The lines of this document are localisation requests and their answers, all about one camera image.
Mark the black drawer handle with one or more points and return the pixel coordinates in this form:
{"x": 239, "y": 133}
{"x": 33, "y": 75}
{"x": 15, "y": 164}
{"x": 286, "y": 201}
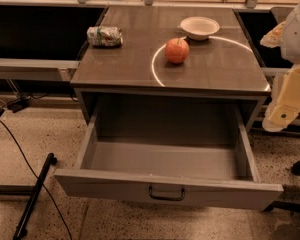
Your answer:
{"x": 171, "y": 196}

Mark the grey cabinet with countertop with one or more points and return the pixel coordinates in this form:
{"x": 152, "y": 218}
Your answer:
{"x": 222, "y": 66}

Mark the crumpled chip bag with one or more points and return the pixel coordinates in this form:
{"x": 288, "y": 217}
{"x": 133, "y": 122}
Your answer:
{"x": 103, "y": 36}

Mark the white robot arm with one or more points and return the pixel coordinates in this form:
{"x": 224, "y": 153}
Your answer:
{"x": 290, "y": 45}

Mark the black metal stand leg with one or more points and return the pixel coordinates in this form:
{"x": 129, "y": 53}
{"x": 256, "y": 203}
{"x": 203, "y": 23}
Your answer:
{"x": 21, "y": 230}

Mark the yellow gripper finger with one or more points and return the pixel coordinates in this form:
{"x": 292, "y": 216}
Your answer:
{"x": 274, "y": 37}
{"x": 285, "y": 105}

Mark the grey side shelf rail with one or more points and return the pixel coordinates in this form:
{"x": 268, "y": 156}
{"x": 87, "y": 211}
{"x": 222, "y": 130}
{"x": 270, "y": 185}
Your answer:
{"x": 38, "y": 70}

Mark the black office chair base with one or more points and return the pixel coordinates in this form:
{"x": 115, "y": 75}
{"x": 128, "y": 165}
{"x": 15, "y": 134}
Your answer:
{"x": 280, "y": 164}

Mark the open grey top drawer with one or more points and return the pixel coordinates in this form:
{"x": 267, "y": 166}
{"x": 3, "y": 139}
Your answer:
{"x": 201, "y": 148}

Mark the white paper bowl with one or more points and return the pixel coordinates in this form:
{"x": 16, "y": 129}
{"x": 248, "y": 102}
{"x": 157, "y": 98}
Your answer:
{"x": 199, "y": 28}

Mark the red apple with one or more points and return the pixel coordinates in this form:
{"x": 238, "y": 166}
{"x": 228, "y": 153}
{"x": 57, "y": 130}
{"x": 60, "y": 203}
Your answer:
{"x": 176, "y": 50}

